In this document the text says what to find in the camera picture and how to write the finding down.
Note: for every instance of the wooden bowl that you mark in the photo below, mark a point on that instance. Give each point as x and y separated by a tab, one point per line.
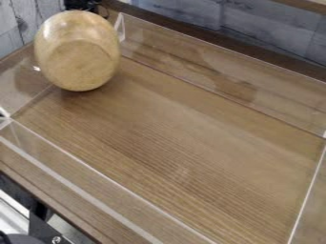
78	50

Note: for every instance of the clear acrylic corner bracket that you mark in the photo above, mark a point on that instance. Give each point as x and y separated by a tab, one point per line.
119	27

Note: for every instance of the black metal table bracket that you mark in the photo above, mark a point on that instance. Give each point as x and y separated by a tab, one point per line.
42	231

